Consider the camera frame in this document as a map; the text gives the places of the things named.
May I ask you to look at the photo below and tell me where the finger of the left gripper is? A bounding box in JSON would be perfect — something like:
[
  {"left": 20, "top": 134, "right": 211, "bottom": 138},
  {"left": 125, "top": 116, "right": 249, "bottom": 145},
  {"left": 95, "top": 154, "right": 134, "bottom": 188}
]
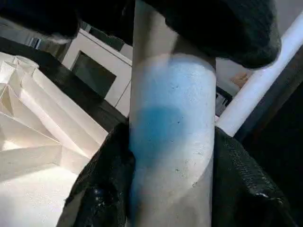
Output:
[{"left": 162, "top": 0, "right": 283, "bottom": 70}]

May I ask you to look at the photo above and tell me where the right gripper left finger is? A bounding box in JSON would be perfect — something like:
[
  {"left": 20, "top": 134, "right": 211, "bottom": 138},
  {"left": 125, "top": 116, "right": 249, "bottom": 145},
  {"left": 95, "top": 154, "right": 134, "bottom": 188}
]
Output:
[{"left": 55, "top": 122, "right": 136, "bottom": 227}]

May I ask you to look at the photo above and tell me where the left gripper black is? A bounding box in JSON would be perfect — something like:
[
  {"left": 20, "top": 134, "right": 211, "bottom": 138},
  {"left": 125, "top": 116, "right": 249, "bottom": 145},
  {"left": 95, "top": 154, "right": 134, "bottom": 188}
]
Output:
[{"left": 0, "top": 0, "right": 82, "bottom": 41}]

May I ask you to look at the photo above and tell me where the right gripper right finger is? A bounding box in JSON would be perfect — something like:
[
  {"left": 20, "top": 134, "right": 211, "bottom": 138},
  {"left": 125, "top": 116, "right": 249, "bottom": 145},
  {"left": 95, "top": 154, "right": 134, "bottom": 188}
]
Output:
[{"left": 211, "top": 127, "right": 298, "bottom": 227}]

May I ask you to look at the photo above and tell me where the white plastic table leg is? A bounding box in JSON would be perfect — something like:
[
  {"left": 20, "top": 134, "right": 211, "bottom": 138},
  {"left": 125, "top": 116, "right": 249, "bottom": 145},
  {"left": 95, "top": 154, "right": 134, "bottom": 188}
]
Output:
[
  {"left": 216, "top": 13, "right": 303, "bottom": 138},
  {"left": 129, "top": 0, "right": 217, "bottom": 227}
]

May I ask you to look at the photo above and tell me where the white plastic table top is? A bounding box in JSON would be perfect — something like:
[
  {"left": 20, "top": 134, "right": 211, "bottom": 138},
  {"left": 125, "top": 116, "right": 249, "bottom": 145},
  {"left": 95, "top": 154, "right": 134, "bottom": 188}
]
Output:
[{"left": 0, "top": 51, "right": 112, "bottom": 227}]

